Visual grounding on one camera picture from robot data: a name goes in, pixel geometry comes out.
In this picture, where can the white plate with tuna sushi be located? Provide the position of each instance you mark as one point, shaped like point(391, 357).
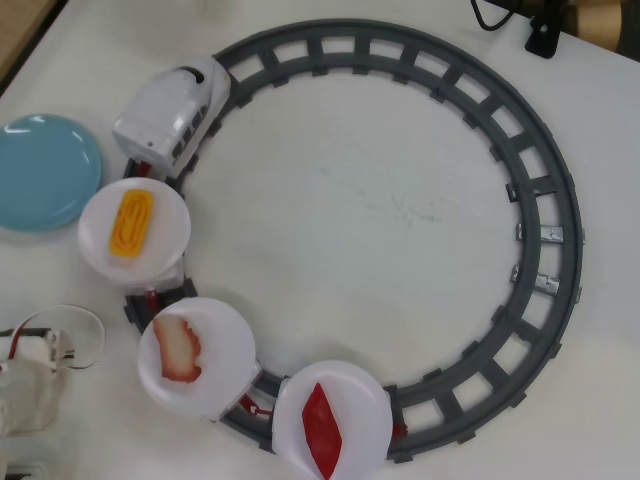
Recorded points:
point(360, 400)

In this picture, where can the red open-ended train coupler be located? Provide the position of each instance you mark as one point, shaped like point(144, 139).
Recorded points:
point(399, 430)

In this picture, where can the grey circular toy train track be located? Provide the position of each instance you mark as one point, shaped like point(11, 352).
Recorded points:
point(574, 260)

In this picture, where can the blue dish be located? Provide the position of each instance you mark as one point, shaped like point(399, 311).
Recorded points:
point(45, 170)

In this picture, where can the brown cardboard object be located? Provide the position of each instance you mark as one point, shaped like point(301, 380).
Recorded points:
point(605, 22)

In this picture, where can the white Shinkansen toy locomotive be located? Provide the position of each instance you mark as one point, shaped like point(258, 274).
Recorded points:
point(165, 105)

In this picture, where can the white plate with shrimp sushi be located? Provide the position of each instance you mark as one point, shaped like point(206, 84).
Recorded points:
point(225, 350)

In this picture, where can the yellow egg sushi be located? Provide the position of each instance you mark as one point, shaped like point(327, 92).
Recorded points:
point(131, 225)

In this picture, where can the white plate with egg sushi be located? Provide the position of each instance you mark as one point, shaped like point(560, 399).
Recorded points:
point(167, 225)

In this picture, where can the silver tape piece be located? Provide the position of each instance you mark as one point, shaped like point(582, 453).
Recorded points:
point(551, 234)
point(516, 274)
point(547, 284)

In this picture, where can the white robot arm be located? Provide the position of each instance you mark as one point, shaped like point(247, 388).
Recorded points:
point(25, 385)

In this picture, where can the red tuna sushi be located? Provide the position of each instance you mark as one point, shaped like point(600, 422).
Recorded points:
point(322, 430)

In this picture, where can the black table clamp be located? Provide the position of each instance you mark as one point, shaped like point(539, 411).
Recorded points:
point(544, 37)

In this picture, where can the red and white shrimp sushi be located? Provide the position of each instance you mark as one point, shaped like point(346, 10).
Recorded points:
point(175, 350)

